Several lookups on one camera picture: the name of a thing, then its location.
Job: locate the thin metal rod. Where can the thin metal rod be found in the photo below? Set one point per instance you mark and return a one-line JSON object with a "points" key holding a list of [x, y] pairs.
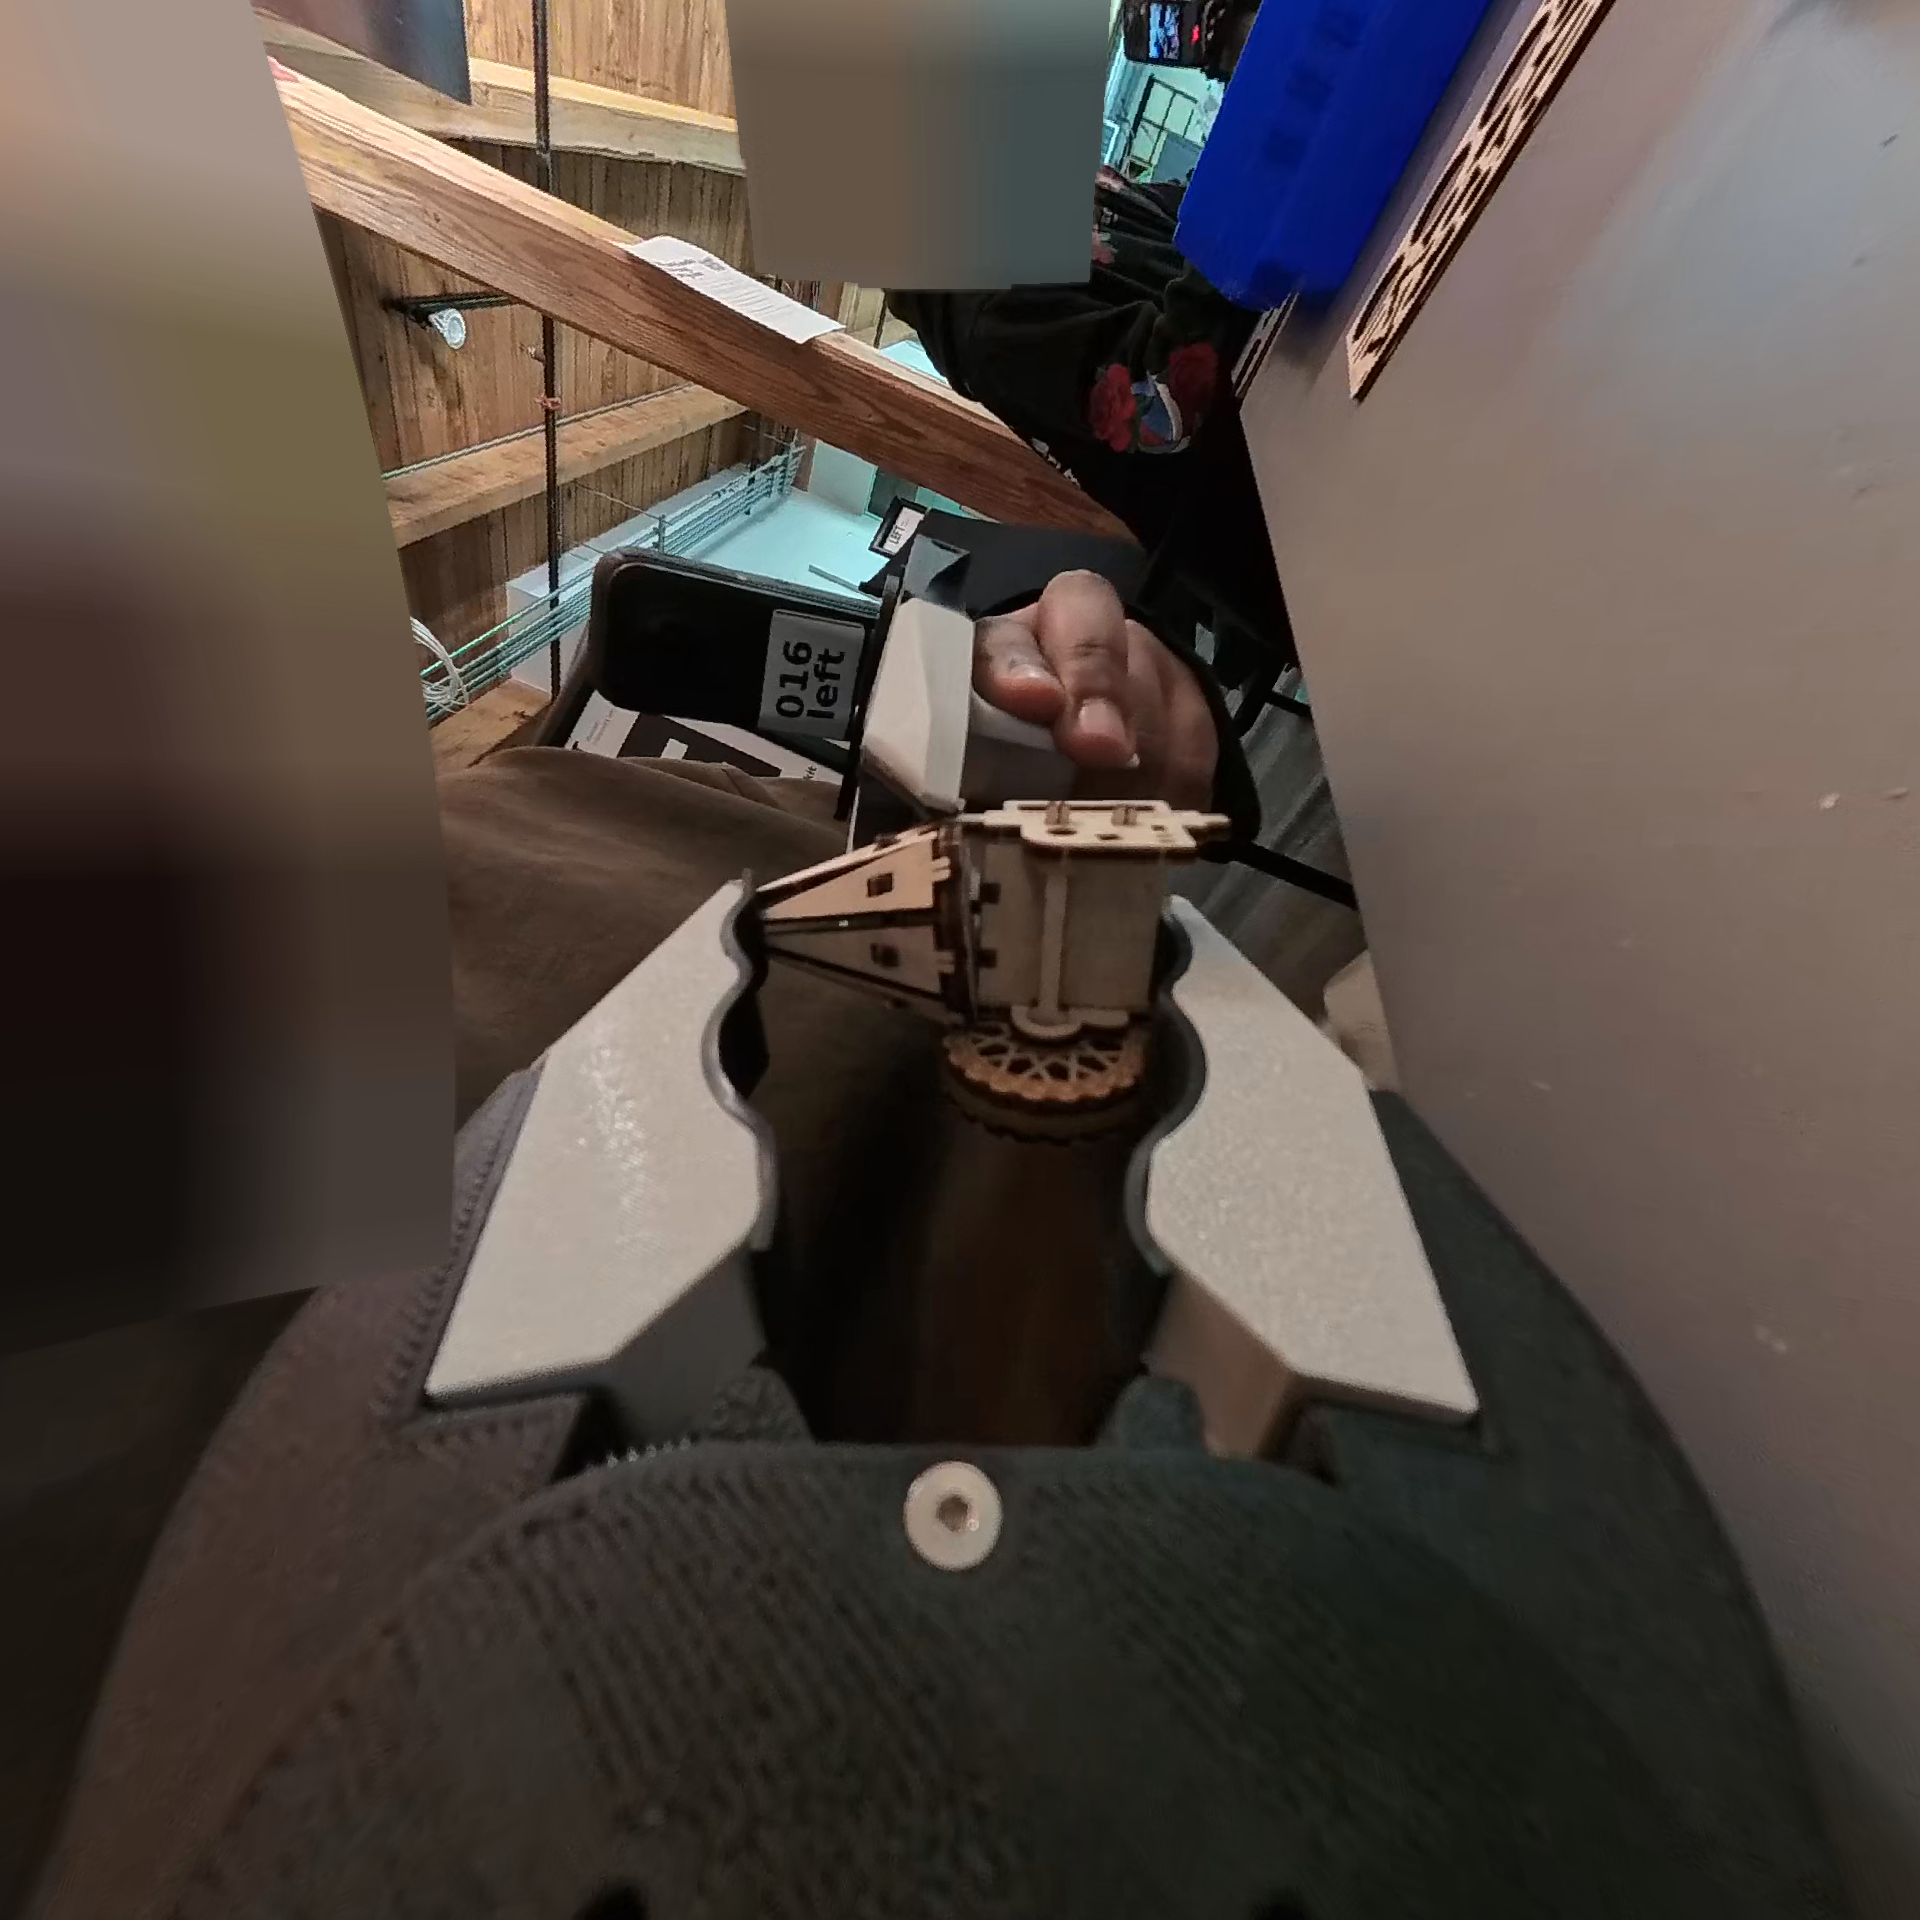
{"points": [[549, 376]]}

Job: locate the long wooden puzzle sheet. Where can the long wooden puzzle sheet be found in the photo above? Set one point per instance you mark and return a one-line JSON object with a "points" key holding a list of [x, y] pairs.
{"points": [[1478, 196]]}

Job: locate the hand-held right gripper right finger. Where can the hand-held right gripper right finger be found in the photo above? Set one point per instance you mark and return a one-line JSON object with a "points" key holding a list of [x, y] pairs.
{"points": [[1289, 1200]]}

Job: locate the blue plastic bin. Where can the blue plastic bin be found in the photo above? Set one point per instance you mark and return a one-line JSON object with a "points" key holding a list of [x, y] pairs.
{"points": [[1320, 150]]}

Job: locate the person's left hand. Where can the person's left hand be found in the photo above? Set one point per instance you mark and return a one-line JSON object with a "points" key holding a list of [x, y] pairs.
{"points": [[1142, 705]]}

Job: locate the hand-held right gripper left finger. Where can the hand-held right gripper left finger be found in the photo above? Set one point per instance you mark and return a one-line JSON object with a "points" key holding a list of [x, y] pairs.
{"points": [[616, 1184]]}

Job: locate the person's lap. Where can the person's lap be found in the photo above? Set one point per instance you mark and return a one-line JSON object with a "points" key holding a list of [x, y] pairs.
{"points": [[600, 901]]}

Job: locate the wooden puzzle vehicle model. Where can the wooden puzzle vehicle model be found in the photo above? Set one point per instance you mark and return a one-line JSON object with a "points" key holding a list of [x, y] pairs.
{"points": [[1066, 932]]}

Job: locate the grey desk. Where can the grey desk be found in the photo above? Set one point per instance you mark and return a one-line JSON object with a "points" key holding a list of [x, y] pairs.
{"points": [[1650, 750]]}

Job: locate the wooden handrail beam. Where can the wooden handrail beam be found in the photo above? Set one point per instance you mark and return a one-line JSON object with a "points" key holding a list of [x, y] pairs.
{"points": [[600, 278]]}

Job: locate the white paper sheet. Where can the white paper sheet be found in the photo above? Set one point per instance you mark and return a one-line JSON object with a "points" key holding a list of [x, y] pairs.
{"points": [[734, 289]]}

